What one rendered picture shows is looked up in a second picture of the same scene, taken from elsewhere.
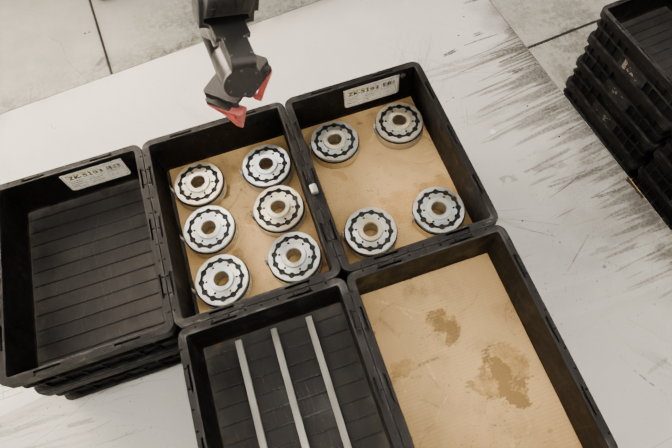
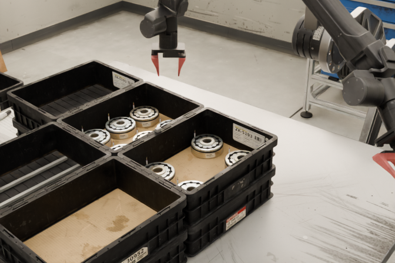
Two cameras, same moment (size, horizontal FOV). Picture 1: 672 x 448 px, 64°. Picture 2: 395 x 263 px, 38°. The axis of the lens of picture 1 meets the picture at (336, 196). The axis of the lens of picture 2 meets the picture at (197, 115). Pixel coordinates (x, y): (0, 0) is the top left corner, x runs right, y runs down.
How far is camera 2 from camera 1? 1.29 m
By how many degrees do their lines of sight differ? 49
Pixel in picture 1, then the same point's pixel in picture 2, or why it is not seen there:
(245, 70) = (148, 22)
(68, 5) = (283, 107)
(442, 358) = (97, 229)
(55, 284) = (65, 103)
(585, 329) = not seen: outside the picture
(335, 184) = (182, 157)
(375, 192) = (188, 172)
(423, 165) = not seen: hidden behind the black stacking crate
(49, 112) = (164, 83)
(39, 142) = not seen: hidden behind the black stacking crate
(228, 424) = (20, 170)
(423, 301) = (129, 211)
